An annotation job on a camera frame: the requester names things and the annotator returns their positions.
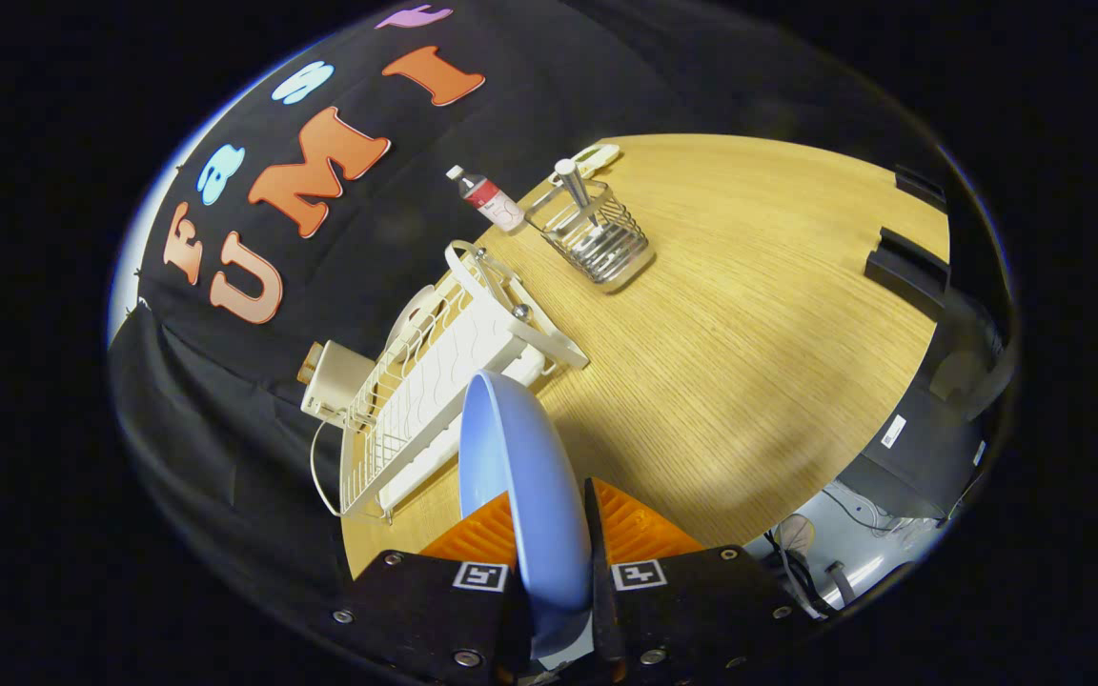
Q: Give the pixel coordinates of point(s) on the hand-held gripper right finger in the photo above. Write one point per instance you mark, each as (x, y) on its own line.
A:
(595, 543)

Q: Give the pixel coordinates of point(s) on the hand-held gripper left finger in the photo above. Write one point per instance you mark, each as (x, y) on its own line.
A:
(425, 610)

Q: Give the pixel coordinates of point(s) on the blue plate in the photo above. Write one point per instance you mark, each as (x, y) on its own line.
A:
(520, 476)

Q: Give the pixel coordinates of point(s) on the metal spoon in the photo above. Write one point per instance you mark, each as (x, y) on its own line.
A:
(573, 186)

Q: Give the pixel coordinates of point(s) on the beige round plate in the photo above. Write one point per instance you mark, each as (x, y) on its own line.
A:
(411, 314)

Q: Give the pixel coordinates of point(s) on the white divided dish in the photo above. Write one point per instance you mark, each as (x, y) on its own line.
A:
(597, 157)

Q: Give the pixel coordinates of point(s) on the white toaster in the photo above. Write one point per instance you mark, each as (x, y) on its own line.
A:
(344, 381)

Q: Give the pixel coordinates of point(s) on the brown toast slice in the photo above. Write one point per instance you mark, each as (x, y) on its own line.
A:
(311, 364)

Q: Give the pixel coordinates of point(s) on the black box white label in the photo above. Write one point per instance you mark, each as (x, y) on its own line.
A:
(930, 457)

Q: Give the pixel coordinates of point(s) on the clear bottle red label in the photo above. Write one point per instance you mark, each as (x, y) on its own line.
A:
(492, 198)

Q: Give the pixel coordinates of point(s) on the black table edge bracket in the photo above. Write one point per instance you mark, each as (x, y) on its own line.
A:
(906, 267)

